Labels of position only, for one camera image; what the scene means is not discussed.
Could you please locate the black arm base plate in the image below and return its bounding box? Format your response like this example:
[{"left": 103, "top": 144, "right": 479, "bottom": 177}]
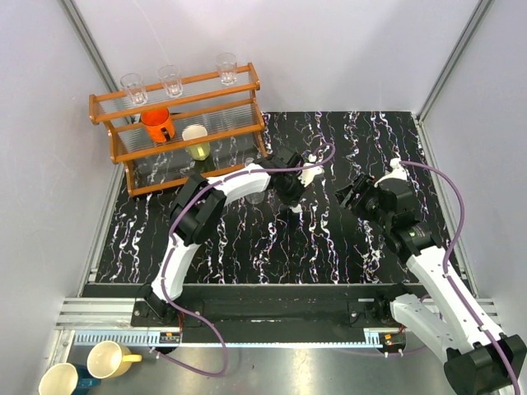
[{"left": 82, "top": 284, "right": 424, "bottom": 347}]

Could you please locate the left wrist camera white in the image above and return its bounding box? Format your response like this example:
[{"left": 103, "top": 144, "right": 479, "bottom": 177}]
[{"left": 299, "top": 154, "right": 324, "bottom": 188}]

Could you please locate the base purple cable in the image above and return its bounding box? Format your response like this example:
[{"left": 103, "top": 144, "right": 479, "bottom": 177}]
[
  {"left": 341, "top": 345, "right": 427, "bottom": 357},
  {"left": 147, "top": 302, "right": 230, "bottom": 378}
]

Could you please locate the aluminium front rail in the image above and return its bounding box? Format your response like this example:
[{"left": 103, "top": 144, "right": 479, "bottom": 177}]
[{"left": 53, "top": 298, "right": 527, "bottom": 395}]

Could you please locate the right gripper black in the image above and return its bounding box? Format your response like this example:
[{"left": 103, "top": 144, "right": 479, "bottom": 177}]
[{"left": 333, "top": 172, "right": 391, "bottom": 230}]

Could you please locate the grey slotted cable duct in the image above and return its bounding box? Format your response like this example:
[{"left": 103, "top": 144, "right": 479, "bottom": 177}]
[{"left": 72, "top": 330, "right": 384, "bottom": 349}]

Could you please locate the cream blue mug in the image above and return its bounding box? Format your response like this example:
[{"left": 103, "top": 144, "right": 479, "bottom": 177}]
[{"left": 38, "top": 363, "right": 101, "bottom": 395}]

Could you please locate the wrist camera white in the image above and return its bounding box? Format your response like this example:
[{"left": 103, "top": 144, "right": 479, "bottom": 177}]
[
  {"left": 299, "top": 154, "right": 324, "bottom": 188},
  {"left": 388, "top": 158, "right": 408, "bottom": 181}
]

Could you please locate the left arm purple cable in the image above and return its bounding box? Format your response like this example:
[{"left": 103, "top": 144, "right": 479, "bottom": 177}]
[{"left": 160, "top": 142, "right": 335, "bottom": 304}]

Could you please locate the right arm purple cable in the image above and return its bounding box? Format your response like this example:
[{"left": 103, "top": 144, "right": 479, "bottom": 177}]
[{"left": 401, "top": 160, "right": 522, "bottom": 395}]

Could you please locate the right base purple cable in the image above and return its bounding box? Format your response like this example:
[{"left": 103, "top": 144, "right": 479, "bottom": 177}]
[{"left": 341, "top": 345, "right": 427, "bottom": 357}]

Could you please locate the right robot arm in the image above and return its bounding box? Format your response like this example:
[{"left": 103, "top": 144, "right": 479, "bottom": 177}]
[{"left": 336, "top": 172, "right": 526, "bottom": 394}]

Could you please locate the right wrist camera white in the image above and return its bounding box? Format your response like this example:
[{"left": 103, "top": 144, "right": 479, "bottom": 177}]
[{"left": 388, "top": 158, "right": 408, "bottom": 181}]

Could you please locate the right clear glass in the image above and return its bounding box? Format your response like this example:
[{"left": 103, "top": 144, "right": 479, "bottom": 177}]
[{"left": 216, "top": 53, "right": 237, "bottom": 86}]

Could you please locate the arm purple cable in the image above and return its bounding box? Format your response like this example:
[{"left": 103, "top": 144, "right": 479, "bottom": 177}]
[
  {"left": 401, "top": 160, "right": 522, "bottom": 395},
  {"left": 160, "top": 142, "right": 335, "bottom": 304}
]

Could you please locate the clear glass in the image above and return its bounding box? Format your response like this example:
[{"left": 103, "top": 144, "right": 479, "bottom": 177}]
[
  {"left": 119, "top": 72, "right": 147, "bottom": 106},
  {"left": 157, "top": 64, "right": 183, "bottom": 98},
  {"left": 216, "top": 53, "right": 237, "bottom": 86}
]

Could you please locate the orange mug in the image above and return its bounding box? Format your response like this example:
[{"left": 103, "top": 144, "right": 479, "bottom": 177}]
[{"left": 140, "top": 108, "right": 175, "bottom": 143}]

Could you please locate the orange wooden shelf rack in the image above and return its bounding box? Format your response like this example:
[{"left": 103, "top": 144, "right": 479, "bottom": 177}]
[{"left": 88, "top": 63, "right": 268, "bottom": 197}]

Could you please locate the middle clear glass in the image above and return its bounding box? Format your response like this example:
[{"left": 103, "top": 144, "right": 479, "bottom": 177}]
[{"left": 157, "top": 64, "right": 183, "bottom": 98}]

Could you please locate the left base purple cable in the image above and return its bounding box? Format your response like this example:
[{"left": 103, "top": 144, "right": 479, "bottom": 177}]
[{"left": 147, "top": 302, "right": 230, "bottom": 378}]

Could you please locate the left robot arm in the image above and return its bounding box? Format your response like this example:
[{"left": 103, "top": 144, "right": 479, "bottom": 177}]
[{"left": 143, "top": 150, "right": 321, "bottom": 326}]

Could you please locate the clear plastic bottle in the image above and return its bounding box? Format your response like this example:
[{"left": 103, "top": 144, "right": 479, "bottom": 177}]
[{"left": 245, "top": 157, "right": 266, "bottom": 206}]

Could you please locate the right corner aluminium post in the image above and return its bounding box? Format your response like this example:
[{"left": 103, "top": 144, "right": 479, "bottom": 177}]
[{"left": 416, "top": 0, "right": 494, "bottom": 122}]

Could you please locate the left clear glass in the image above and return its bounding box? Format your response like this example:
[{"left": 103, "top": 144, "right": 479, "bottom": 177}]
[{"left": 119, "top": 72, "right": 147, "bottom": 106}]

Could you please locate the corner aluminium post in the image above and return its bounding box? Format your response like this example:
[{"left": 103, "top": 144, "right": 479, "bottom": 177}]
[
  {"left": 416, "top": 0, "right": 494, "bottom": 122},
  {"left": 59, "top": 0, "right": 120, "bottom": 95}
]

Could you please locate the yellow mug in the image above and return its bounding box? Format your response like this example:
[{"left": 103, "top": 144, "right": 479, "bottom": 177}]
[{"left": 86, "top": 341, "right": 142, "bottom": 379}]

